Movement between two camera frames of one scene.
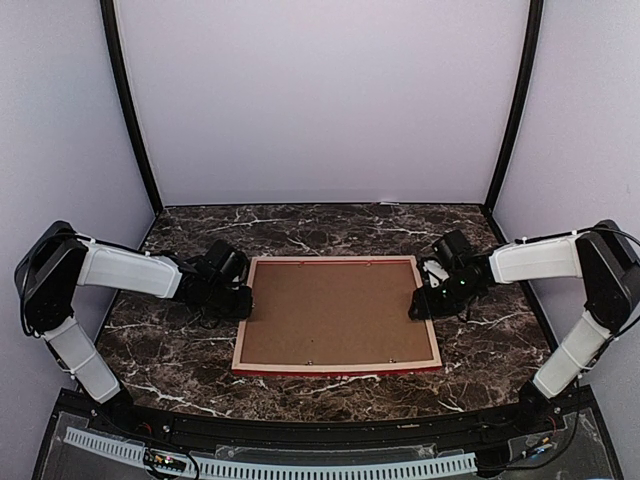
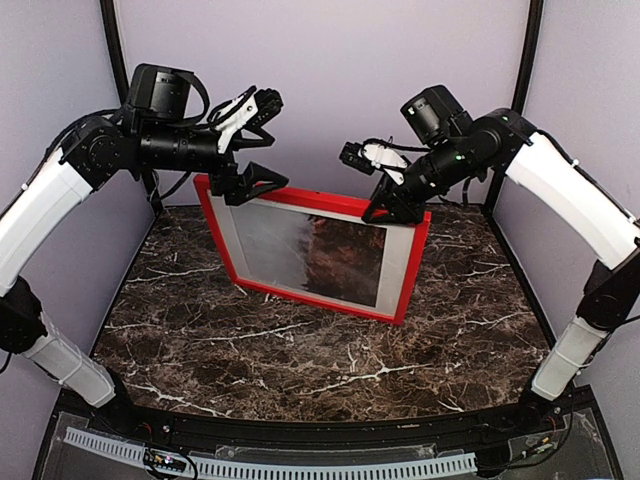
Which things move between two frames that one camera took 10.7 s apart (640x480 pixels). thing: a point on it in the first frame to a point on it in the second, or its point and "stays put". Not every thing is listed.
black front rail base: x=558 y=437 stays put
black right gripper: x=427 y=305 to x=406 y=208
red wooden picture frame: x=338 y=370 to x=321 y=201
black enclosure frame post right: x=532 y=53 stays put
